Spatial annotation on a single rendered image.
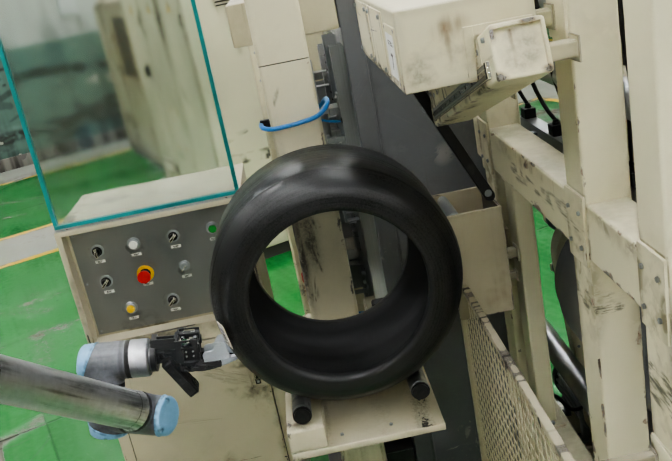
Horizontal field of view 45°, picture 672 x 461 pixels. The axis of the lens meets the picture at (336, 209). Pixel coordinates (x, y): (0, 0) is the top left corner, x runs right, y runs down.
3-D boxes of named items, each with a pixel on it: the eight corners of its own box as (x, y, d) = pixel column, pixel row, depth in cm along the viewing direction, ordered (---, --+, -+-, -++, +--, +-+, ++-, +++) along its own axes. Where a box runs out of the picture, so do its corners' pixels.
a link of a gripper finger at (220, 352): (240, 341, 189) (200, 345, 188) (242, 364, 190) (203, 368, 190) (240, 335, 192) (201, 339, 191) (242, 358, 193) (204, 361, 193)
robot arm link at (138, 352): (131, 385, 188) (138, 365, 197) (152, 383, 188) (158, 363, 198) (126, 350, 185) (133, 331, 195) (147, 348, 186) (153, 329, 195)
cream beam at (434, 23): (362, 56, 198) (351, -5, 194) (461, 36, 199) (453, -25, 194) (401, 97, 141) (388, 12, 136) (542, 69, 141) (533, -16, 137)
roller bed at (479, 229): (445, 291, 235) (430, 195, 226) (494, 281, 235) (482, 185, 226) (460, 320, 216) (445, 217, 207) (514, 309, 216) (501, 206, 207)
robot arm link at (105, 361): (85, 381, 195) (82, 340, 195) (137, 376, 196) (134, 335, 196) (75, 390, 186) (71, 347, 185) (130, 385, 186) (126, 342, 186)
